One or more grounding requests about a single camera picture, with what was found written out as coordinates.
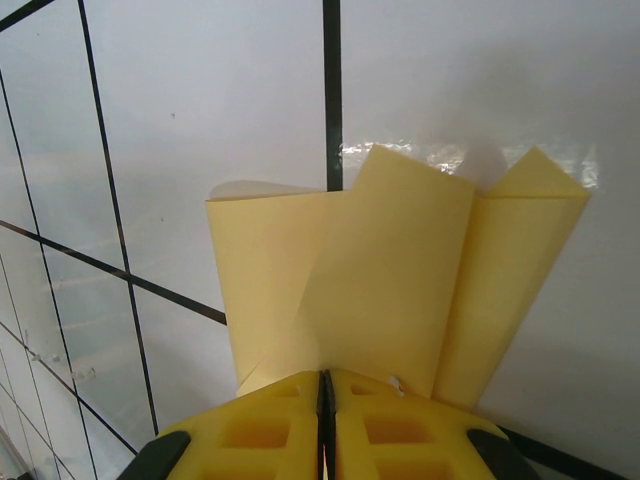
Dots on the yellow cloth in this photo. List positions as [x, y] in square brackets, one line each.
[390, 260]

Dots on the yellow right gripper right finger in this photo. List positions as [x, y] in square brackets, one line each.
[400, 435]

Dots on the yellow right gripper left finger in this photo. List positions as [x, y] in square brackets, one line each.
[250, 430]

